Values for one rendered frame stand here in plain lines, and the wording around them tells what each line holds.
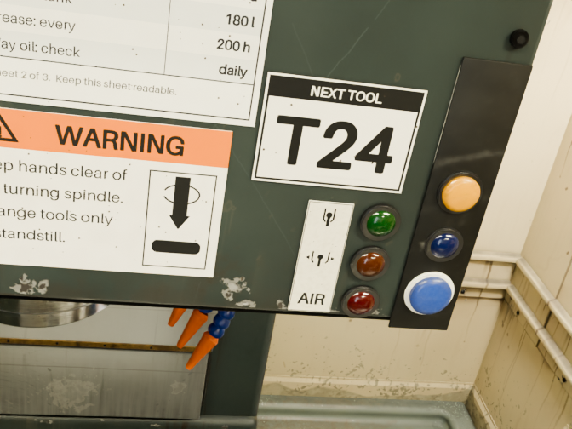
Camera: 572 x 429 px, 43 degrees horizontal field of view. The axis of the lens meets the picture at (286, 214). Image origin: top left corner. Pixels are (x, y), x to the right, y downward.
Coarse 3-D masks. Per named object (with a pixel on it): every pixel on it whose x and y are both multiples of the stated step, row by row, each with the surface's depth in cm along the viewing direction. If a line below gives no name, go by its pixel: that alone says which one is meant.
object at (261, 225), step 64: (320, 0) 41; (384, 0) 41; (448, 0) 41; (512, 0) 42; (320, 64) 42; (384, 64) 43; (448, 64) 43; (256, 128) 44; (256, 192) 46; (320, 192) 46; (384, 192) 47; (256, 256) 48
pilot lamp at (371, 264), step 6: (360, 258) 49; (366, 258) 49; (372, 258) 49; (378, 258) 49; (360, 264) 49; (366, 264) 49; (372, 264) 49; (378, 264) 49; (384, 264) 49; (360, 270) 49; (366, 270) 49; (372, 270) 49; (378, 270) 49; (366, 276) 49; (372, 276) 50
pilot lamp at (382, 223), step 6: (372, 216) 47; (378, 216) 47; (384, 216) 47; (390, 216) 47; (372, 222) 47; (378, 222) 47; (384, 222) 47; (390, 222) 47; (372, 228) 48; (378, 228) 47; (384, 228) 48; (390, 228) 48; (372, 234) 48; (378, 234) 48; (384, 234) 48
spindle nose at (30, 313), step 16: (0, 304) 62; (16, 304) 62; (32, 304) 62; (48, 304) 63; (64, 304) 64; (80, 304) 65; (96, 304) 67; (0, 320) 63; (16, 320) 63; (32, 320) 64; (48, 320) 64; (64, 320) 65
